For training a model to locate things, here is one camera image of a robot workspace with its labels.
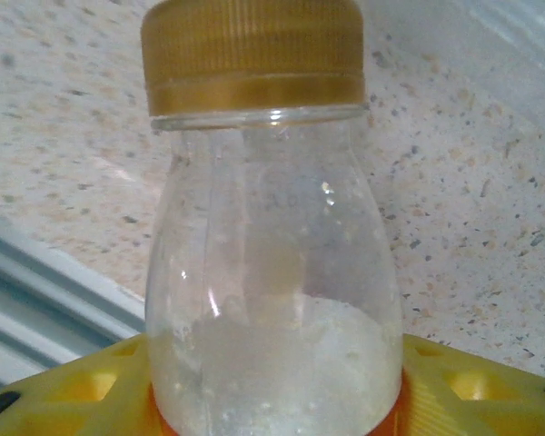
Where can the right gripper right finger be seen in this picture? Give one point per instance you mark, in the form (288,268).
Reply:
(481,399)

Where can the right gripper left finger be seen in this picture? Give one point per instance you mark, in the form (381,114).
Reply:
(63,399)

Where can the gold-cap bottle orange label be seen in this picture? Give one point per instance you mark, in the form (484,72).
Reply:
(272,272)

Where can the aluminium frame rail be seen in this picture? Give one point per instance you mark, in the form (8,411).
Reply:
(27,295)

